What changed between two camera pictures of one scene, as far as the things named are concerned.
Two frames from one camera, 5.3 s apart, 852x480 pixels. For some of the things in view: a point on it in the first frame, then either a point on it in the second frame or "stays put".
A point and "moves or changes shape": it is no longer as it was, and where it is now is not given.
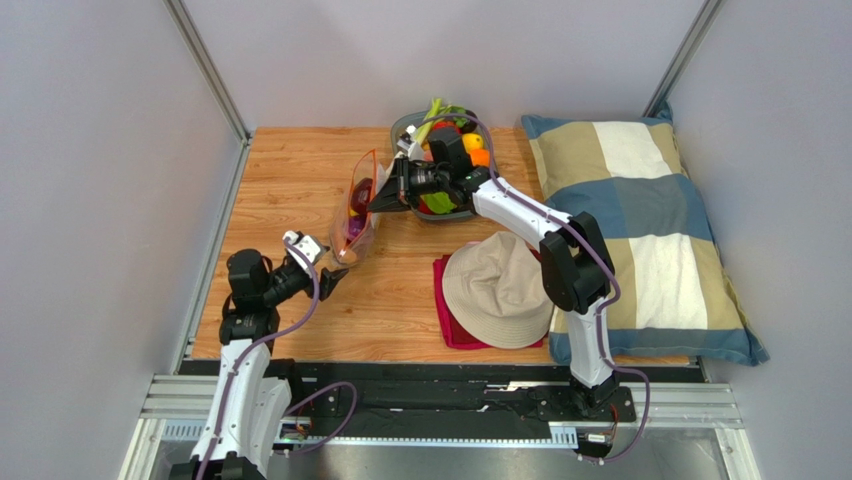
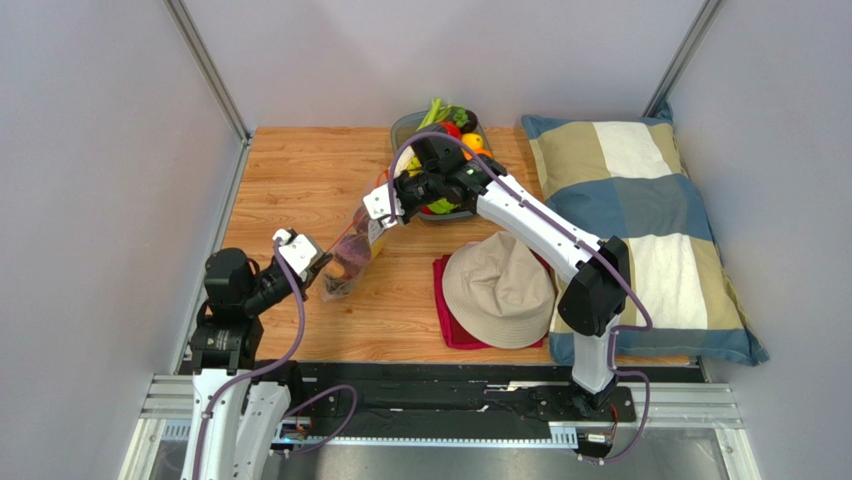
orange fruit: (480, 156) stays put
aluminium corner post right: (683, 55) stays put
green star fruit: (438, 202) stays put
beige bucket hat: (495, 293) stays put
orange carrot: (347, 256) moves or changes shape
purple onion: (359, 200) to (354, 251)
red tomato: (441, 124) stays put
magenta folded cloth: (454, 336) stays put
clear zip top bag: (354, 223) to (350, 260)
